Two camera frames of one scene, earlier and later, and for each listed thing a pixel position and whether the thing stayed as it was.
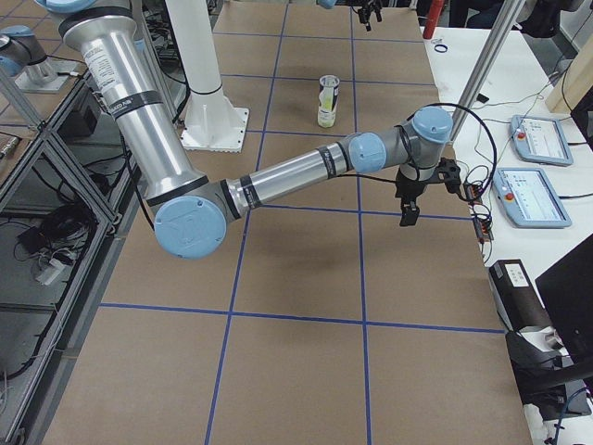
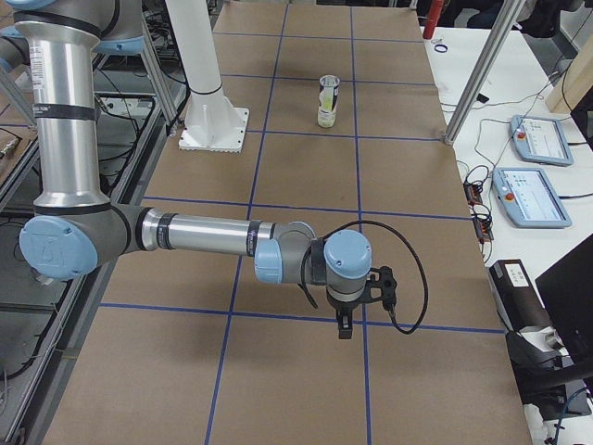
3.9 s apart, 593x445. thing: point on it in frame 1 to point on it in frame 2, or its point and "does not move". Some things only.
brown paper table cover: (320, 318) does not move
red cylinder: (433, 19) does not move
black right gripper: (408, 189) to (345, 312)
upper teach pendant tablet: (540, 140) does not move
